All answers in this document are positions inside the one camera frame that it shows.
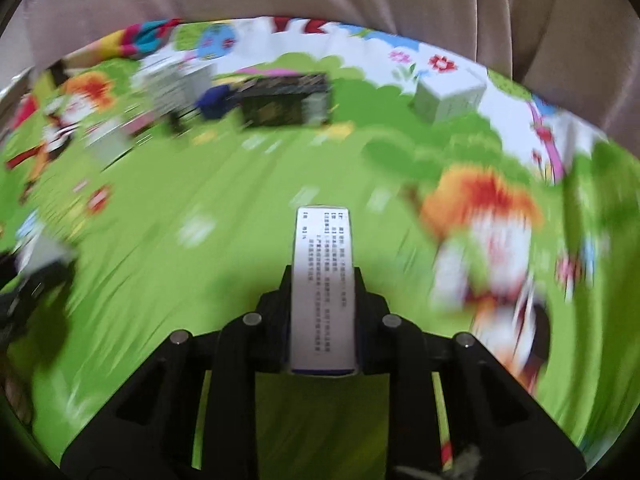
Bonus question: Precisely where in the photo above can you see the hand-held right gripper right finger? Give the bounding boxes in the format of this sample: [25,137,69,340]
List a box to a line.
[352,267,586,480]

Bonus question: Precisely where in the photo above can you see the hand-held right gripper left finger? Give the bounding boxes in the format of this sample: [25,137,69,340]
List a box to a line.
[60,266,293,480]

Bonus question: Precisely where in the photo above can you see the white medicine box red blue print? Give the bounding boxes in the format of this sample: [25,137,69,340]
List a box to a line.
[289,205,360,376]

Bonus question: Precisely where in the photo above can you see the black box with gold print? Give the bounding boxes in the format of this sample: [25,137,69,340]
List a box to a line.
[237,72,333,128]

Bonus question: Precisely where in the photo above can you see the green cartoon printed blanket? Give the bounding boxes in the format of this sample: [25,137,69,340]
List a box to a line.
[0,17,640,480]

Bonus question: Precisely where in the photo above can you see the dark blue item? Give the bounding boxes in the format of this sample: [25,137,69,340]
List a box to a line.
[195,85,236,121]

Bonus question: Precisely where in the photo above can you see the small white medicine box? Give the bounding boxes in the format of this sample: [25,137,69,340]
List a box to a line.
[414,69,488,123]

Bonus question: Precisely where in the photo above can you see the grey box with text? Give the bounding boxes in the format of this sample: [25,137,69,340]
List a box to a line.
[142,60,213,111]

